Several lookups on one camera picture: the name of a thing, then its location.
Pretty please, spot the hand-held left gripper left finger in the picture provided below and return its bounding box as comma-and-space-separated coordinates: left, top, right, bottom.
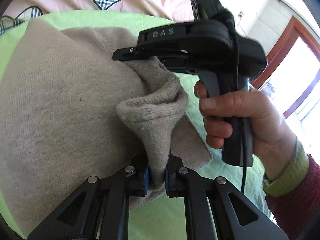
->
26, 155, 152, 240

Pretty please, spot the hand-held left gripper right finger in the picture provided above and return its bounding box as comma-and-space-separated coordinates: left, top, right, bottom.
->
164, 155, 288, 240

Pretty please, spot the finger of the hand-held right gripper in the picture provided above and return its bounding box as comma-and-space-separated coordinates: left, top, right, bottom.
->
112, 46, 164, 62

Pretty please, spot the beige knit sweater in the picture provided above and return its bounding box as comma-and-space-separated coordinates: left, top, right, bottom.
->
0, 19, 213, 232

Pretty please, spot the person's right forearm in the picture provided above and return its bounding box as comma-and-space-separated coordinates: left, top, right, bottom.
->
262, 137, 320, 232

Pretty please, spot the person's right hand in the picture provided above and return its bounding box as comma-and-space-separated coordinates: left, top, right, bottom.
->
194, 81, 298, 181

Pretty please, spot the light green bed sheet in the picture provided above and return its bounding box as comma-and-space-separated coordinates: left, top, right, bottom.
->
0, 9, 274, 240

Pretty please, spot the pink quilt with plaid hearts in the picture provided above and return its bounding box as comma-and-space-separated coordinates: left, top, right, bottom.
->
0, 0, 225, 34

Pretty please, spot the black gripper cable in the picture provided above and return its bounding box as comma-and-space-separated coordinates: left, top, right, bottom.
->
225, 15, 253, 193

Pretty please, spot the wooden window frame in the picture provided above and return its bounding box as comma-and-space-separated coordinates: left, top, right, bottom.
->
251, 15, 320, 120

